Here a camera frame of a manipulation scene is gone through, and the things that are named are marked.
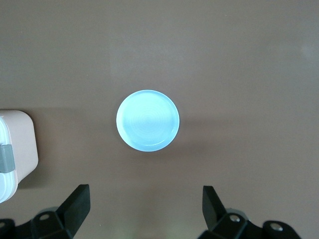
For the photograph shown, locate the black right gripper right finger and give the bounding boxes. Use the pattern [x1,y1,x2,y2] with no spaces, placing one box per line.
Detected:
[202,185,304,239]

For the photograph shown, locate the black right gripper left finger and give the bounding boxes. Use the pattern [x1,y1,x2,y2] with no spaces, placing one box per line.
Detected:
[0,184,91,239]

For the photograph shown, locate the white lidded box grey clips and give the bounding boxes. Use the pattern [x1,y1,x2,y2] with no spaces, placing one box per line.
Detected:
[0,110,39,204]

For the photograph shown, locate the light blue round plate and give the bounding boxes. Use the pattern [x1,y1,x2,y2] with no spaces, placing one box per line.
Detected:
[116,90,180,152]

